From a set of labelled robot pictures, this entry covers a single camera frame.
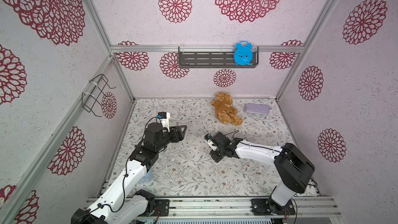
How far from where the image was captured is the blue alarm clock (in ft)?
2.93

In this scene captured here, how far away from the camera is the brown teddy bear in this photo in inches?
38.9

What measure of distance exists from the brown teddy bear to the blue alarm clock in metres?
0.28
